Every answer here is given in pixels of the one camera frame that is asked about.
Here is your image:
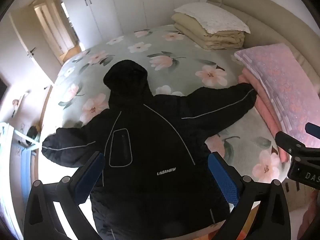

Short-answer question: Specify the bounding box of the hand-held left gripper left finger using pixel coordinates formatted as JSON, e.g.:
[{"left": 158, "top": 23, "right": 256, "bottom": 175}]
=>
[{"left": 24, "top": 151, "right": 107, "bottom": 240}]

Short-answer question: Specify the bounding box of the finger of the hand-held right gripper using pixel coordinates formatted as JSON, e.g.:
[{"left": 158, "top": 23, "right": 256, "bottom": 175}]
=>
[
  {"left": 305, "top": 122, "right": 320, "bottom": 140},
  {"left": 275, "top": 131, "right": 320, "bottom": 161}
]

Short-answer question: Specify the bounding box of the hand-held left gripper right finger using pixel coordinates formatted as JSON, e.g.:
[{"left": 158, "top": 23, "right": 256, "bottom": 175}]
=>
[{"left": 207, "top": 151, "right": 292, "bottom": 240}]

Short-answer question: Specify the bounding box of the black hooded jacket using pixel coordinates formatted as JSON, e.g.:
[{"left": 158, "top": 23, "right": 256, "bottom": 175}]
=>
[{"left": 41, "top": 59, "right": 258, "bottom": 240}]

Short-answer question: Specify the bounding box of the beige bedside cabinet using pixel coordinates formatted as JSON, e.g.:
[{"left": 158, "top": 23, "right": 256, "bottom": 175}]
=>
[{"left": 283, "top": 179, "right": 313, "bottom": 209}]

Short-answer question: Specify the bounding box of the folded pink blanket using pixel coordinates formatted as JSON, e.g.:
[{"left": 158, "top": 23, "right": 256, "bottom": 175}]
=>
[{"left": 237, "top": 69, "right": 292, "bottom": 163}]

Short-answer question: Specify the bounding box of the folded purple patterned blanket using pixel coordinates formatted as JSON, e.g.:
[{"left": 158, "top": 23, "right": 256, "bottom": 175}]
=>
[{"left": 234, "top": 43, "right": 320, "bottom": 147}]

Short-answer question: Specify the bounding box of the white rack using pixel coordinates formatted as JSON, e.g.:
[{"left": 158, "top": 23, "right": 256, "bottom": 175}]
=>
[{"left": 0, "top": 122, "right": 42, "bottom": 155}]

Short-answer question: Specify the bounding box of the beige padded headboard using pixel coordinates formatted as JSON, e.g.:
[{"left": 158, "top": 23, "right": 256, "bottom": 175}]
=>
[{"left": 207, "top": 0, "right": 320, "bottom": 85}]

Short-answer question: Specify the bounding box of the black television screen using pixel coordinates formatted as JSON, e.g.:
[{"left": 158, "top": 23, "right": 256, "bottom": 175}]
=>
[{"left": 0, "top": 78, "right": 8, "bottom": 101}]

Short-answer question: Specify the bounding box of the floral green bedspread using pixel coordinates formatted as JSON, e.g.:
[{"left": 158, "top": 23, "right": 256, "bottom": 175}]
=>
[{"left": 41, "top": 24, "right": 288, "bottom": 230}]

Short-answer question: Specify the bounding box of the folded beige quilt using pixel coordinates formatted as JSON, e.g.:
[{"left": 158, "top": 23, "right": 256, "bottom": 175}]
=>
[{"left": 171, "top": 12, "right": 245, "bottom": 52}]

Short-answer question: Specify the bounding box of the white door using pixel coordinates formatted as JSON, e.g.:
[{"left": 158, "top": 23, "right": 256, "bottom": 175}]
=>
[{"left": 9, "top": 12, "right": 63, "bottom": 84}]

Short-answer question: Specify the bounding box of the white lace pillow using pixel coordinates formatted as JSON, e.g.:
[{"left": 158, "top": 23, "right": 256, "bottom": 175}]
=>
[{"left": 173, "top": 2, "right": 251, "bottom": 34}]

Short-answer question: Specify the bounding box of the white wardrobe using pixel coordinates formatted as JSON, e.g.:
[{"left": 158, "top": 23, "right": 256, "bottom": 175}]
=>
[{"left": 55, "top": 0, "right": 208, "bottom": 50}]

